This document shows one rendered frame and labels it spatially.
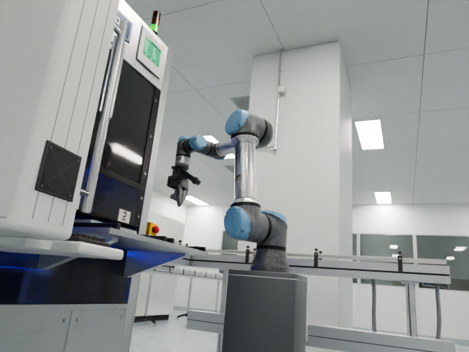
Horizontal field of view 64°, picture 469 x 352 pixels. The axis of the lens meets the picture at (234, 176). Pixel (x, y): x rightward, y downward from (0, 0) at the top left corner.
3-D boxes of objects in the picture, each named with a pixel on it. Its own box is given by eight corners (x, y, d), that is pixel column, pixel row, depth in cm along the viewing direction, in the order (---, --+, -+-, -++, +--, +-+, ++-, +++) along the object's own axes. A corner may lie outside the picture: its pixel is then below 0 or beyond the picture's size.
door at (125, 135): (85, 160, 168) (108, 48, 185) (143, 186, 206) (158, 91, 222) (86, 160, 168) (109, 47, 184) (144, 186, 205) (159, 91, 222)
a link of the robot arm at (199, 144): (213, 137, 188) (202, 143, 196) (195, 130, 181) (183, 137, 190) (212, 152, 186) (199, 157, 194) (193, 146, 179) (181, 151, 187)
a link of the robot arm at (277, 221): (293, 248, 145) (294, 214, 149) (268, 244, 137) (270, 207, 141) (271, 249, 154) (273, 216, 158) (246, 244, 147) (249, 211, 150)
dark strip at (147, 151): (132, 223, 195) (154, 87, 218) (138, 225, 199) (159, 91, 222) (134, 223, 195) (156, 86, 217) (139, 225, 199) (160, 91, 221)
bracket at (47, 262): (36, 269, 142) (44, 234, 146) (42, 269, 144) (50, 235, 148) (106, 274, 128) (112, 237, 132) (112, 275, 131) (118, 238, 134)
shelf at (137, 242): (10, 230, 141) (11, 225, 142) (129, 252, 202) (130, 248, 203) (109, 233, 122) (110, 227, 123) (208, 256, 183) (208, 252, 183)
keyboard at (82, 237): (-36, 235, 109) (-34, 226, 109) (5, 242, 121) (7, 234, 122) (78, 242, 97) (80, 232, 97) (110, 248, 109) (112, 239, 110)
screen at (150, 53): (135, 58, 201) (142, 25, 207) (158, 79, 220) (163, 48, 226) (137, 58, 201) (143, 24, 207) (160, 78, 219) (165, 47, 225)
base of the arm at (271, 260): (292, 275, 148) (294, 250, 151) (285, 273, 134) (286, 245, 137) (256, 272, 153) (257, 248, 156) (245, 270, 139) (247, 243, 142)
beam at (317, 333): (185, 328, 255) (188, 309, 258) (191, 327, 262) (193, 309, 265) (457, 367, 190) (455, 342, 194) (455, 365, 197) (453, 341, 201)
